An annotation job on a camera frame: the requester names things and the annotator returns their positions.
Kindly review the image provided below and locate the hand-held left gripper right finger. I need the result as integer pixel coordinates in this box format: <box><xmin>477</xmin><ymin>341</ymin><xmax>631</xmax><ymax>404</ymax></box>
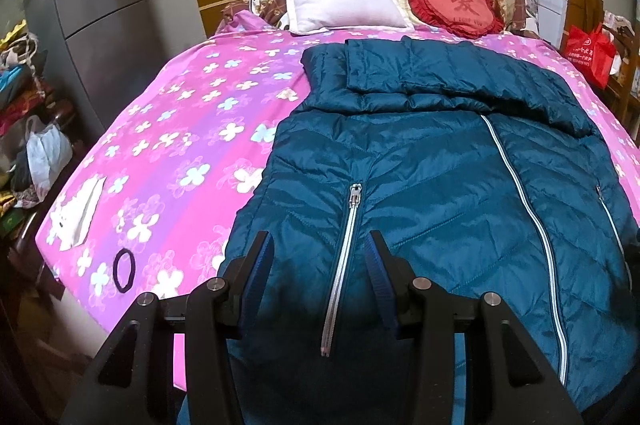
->
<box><xmin>364</xmin><ymin>230</ymin><xmax>586</xmax><ymax>425</ymax></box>

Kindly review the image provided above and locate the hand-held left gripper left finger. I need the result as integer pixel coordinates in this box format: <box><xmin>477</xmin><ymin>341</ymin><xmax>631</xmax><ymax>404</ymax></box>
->
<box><xmin>60</xmin><ymin>230</ymin><xmax>276</xmax><ymax>425</ymax></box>

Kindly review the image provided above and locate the teal puffer jacket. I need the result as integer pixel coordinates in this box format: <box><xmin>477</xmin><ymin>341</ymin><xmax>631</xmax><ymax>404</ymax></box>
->
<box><xmin>175</xmin><ymin>36</ymin><xmax>640</xmax><ymax>425</ymax></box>

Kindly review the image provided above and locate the pile of clothes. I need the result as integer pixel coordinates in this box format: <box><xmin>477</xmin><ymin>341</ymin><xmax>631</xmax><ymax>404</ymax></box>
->
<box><xmin>0</xmin><ymin>20</ymin><xmax>76</xmax><ymax>228</ymax></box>

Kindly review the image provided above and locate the pink floral bed sheet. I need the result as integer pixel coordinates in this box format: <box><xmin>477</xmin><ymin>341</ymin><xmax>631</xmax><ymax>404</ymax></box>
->
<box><xmin>37</xmin><ymin>9</ymin><xmax>640</xmax><ymax>392</ymax></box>

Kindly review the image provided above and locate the white tissue packet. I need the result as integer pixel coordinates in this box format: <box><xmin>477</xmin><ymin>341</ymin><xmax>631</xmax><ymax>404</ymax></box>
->
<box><xmin>50</xmin><ymin>175</ymin><xmax>106</xmax><ymax>252</ymax></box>

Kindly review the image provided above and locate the white plastic bag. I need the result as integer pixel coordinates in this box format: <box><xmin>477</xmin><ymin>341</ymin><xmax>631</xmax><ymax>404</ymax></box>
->
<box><xmin>25</xmin><ymin>115</ymin><xmax>74</xmax><ymax>201</ymax></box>

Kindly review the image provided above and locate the red heart cushion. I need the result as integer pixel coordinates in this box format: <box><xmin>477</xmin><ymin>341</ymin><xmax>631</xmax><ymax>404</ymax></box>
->
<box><xmin>406</xmin><ymin>0</ymin><xmax>506</xmax><ymax>40</ymax></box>

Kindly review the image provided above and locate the grey refrigerator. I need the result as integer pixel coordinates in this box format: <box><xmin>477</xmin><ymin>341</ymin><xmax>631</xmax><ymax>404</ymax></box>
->
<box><xmin>25</xmin><ymin>0</ymin><xmax>206</xmax><ymax>146</ymax></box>

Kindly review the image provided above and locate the red shopping bag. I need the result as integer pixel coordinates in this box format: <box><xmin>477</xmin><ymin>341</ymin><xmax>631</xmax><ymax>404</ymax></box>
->
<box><xmin>565</xmin><ymin>22</ymin><xmax>619</xmax><ymax>89</ymax></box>

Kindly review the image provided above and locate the wooden chair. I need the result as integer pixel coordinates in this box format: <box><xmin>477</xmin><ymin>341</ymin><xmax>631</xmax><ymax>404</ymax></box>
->
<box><xmin>602</xmin><ymin>12</ymin><xmax>640</xmax><ymax>131</ymax></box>

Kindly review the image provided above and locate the black hair tie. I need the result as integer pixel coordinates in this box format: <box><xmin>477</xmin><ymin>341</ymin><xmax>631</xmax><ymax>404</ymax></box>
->
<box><xmin>112</xmin><ymin>248</ymin><xmax>136</xmax><ymax>292</ymax></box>

